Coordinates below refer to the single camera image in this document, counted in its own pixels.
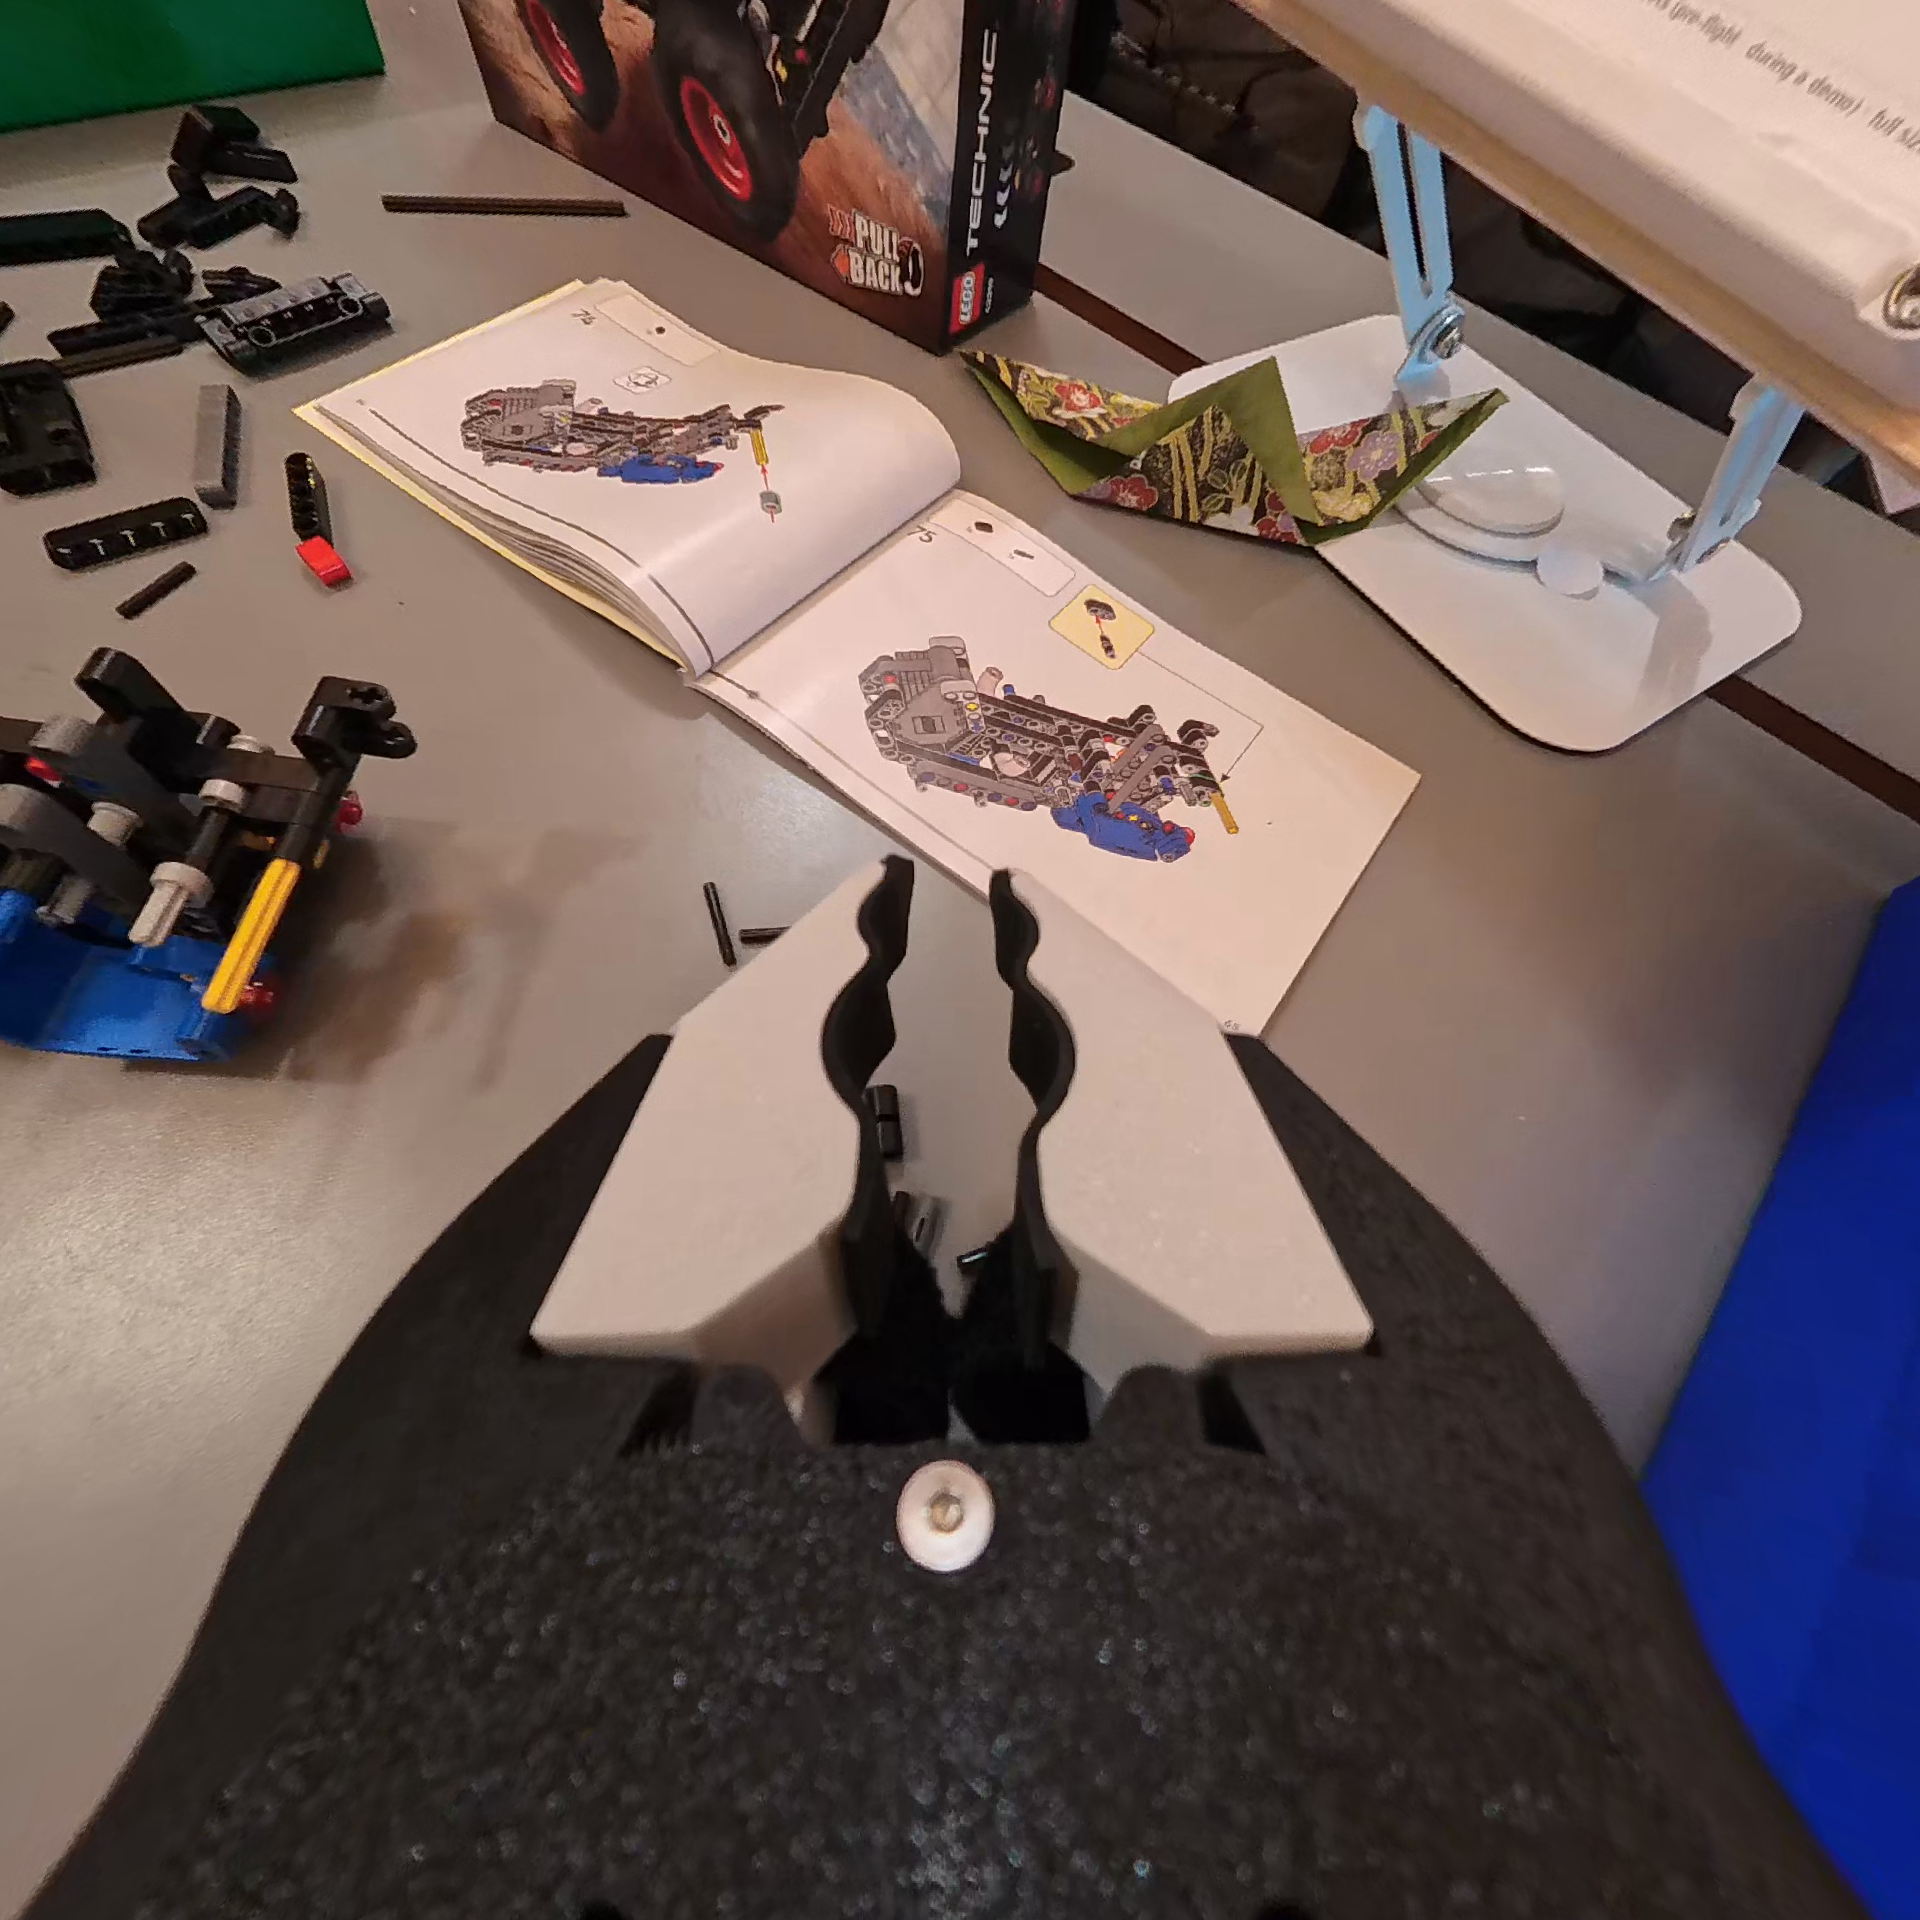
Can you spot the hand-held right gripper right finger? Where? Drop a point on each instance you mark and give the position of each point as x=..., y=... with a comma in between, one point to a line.
x=1198, y=1188

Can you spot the printed instruction sheet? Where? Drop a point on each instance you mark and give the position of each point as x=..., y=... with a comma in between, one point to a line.
x=1649, y=91

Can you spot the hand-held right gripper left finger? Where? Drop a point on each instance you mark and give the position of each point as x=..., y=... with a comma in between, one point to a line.
x=705, y=1188

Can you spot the scattered black lego beams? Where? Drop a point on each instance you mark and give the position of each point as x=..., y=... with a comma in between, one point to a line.
x=285, y=317

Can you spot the white document stand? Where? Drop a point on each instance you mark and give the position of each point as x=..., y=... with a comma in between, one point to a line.
x=1575, y=660

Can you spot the blue plastic bin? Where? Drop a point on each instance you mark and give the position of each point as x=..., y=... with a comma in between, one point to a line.
x=1801, y=1350

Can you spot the red lego piece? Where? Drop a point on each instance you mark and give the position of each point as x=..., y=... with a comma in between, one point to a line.
x=324, y=563

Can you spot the lego vehicle chassis model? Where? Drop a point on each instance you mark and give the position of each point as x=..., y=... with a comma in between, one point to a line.
x=136, y=900

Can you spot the floral origami paper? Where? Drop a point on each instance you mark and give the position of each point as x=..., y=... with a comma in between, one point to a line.
x=1198, y=451

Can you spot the green plastic bin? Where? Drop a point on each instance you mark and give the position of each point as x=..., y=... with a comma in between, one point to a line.
x=180, y=61

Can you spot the lego set box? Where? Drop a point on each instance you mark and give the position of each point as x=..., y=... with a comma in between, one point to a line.
x=841, y=134

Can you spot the lego instruction booklet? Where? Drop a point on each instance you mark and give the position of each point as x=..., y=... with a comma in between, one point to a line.
x=841, y=493

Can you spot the instruction sheet on stand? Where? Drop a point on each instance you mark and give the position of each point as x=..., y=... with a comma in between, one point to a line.
x=1559, y=217

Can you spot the grey lego beam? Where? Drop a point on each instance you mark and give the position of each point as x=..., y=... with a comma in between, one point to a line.
x=215, y=446

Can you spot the long black lego axle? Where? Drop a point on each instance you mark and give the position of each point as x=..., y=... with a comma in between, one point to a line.
x=503, y=206

